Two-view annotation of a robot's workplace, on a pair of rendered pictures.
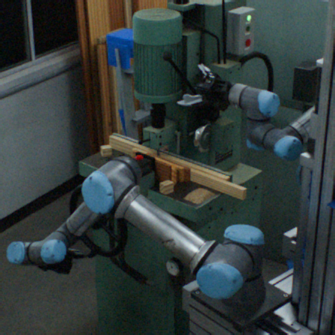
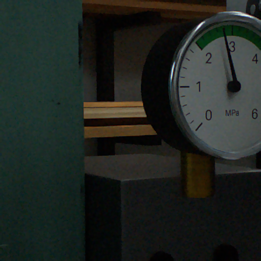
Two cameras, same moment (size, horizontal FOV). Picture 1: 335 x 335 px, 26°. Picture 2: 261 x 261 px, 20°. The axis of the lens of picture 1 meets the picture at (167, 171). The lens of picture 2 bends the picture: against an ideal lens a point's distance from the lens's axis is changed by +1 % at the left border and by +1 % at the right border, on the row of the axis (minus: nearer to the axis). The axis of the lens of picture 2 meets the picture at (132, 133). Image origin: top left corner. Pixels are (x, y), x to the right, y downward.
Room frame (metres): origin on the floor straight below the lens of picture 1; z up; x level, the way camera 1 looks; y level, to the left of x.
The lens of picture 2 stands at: (2.17, 0.29, 0.66)
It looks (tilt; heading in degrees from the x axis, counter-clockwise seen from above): 3 degrees down; 292
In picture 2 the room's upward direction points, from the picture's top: 1 degrees counter-clockwise
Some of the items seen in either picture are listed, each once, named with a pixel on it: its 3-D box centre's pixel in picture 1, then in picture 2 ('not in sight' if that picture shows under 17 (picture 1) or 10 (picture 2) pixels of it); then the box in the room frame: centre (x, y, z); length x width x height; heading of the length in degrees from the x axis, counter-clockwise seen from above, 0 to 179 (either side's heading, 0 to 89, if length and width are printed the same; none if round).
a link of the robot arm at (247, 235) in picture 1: (242, 249); not in sight; (1.86, -0.22, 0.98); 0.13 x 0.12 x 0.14; 152
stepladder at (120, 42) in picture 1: (139, 143); not in sight; (3.52, 0.14, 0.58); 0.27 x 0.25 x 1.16; 53
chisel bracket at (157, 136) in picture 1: (161, 135); not in sight; (2.60, 0.02, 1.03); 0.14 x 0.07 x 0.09; 140
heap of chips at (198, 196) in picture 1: (199, 194); not in sight; (2.35, -0.11, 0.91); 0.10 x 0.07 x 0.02; 140
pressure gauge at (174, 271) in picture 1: (175, 268); (210, 108); (2.26, -0.03, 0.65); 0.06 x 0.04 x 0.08; 50
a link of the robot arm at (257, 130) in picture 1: (261, 132); not in sight; (2.16, -0.30, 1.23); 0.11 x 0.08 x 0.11; 29
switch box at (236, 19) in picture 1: (241, 31); not in sight; (2.74, -0.28, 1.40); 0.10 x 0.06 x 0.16; 140
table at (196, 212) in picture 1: (144, 185); not in sight; (2.49, 0.09, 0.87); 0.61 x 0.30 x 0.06; 50
